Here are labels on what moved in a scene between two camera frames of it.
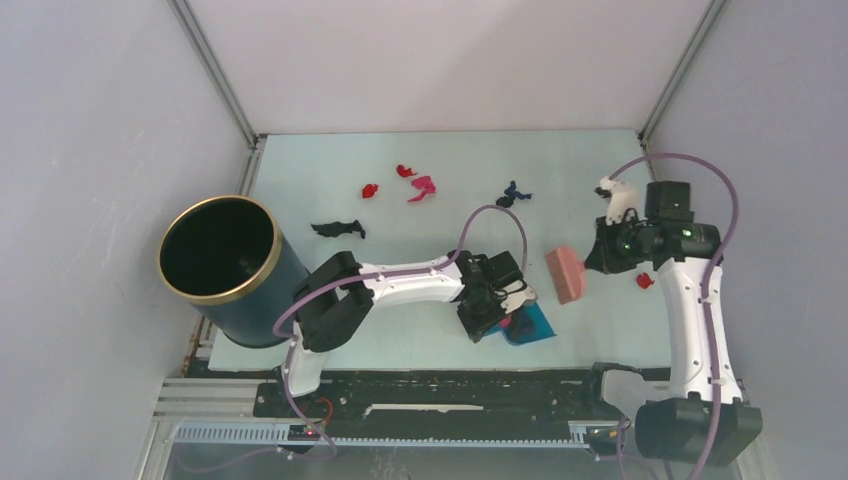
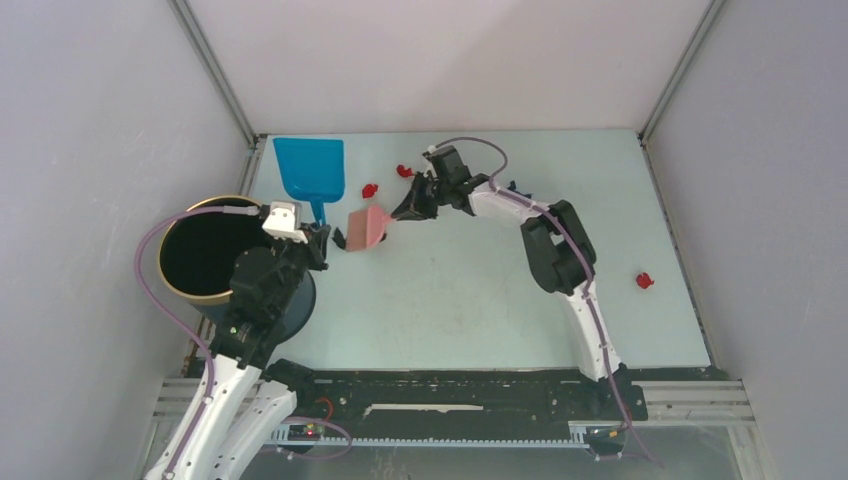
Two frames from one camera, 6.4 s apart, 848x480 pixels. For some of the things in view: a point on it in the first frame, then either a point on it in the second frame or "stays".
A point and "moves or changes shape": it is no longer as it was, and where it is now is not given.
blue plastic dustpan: [528, 324] → [313, 170]
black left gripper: [477, 327] → [317, 245]
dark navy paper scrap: [510, 193] stays
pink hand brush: [567, 271] moves or changes shape
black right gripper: [603, 258] → [414, 207]
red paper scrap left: [368, 190] stays
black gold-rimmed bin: [226, 254] stays
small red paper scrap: [405, 172] stays
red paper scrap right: [644, 281] stays
